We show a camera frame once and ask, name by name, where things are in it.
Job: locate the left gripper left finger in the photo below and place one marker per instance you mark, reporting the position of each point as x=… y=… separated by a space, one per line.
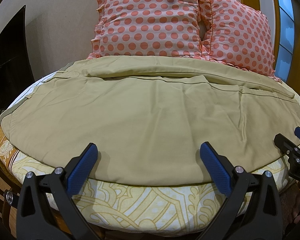
x=35 y=219

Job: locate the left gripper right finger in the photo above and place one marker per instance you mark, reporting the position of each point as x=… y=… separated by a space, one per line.
x=252 y=208

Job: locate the khaki beige pants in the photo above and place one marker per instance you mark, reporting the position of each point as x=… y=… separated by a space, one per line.
x=149 y=115

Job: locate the yellow patterned bed sheet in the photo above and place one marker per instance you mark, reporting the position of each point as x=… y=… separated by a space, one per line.
x=138 y=208

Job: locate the right pink polka-dot pillow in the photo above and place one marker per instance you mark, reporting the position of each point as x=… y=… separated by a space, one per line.
x=237 y=35

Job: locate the pink polka-dot pillow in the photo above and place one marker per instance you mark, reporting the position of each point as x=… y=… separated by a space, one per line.
x=148 y=28
x=237 y=35

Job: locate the blue glass window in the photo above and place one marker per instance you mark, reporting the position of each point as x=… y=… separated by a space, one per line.
x=286 y=46

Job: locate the black television screen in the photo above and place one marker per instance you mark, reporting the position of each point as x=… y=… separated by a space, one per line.
x=15 y=69

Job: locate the left pink polka-dot pillow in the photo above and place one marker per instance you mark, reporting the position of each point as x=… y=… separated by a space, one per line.
x=148 y=28

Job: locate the wooden bed frame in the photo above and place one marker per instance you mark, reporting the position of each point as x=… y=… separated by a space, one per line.
x=8 y=214

